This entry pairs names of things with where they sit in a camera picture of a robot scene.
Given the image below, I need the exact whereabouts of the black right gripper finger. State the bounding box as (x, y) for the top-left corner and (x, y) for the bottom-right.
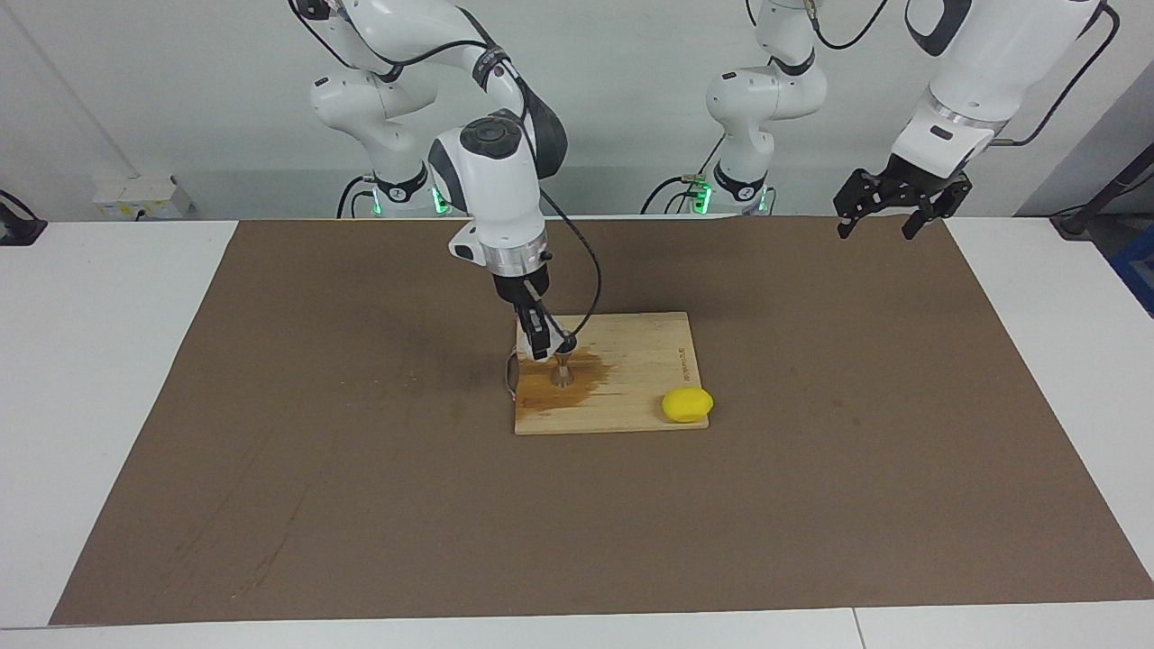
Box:
(541, 310), (579, 355)
(515, 304), (554, 362)

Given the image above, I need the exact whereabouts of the wooden cutting board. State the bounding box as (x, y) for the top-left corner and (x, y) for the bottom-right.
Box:
(503, 312), (710, 436)

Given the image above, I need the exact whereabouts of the yellow lemon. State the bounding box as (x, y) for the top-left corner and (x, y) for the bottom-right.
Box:
(662, 388), (715, 423)

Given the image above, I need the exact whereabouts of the black stand leg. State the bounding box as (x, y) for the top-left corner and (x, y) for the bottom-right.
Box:
(1050, 149), (1154, 240)

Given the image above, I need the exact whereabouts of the blue box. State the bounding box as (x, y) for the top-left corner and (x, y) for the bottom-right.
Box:
(1111, 225), (1154, 316)

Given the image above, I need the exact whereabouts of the brown table mat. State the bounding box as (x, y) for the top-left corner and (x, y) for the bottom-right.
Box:
(50, 216), (1154, 626)

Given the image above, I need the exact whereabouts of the white power strip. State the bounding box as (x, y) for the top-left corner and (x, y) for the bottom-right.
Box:
(93, 176), (195, 220)

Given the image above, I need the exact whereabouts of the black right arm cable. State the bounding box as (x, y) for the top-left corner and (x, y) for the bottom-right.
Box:
(288, 0), (603, 348)

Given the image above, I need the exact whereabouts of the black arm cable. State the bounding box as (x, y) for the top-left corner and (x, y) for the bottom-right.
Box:
(811, 0), (1122, 147)
(288, 0), (603, 348)

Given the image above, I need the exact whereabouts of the black base cable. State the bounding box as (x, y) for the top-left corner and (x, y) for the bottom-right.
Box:
(338, 176), (375, 219)
(640, 135), (727, 215)

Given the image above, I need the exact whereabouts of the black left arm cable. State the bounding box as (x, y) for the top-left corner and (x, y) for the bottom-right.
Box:
(811, 0), (1122, 147)

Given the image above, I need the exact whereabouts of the black clamp mount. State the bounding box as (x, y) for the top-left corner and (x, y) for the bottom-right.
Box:
(0, 189), (48, 246)

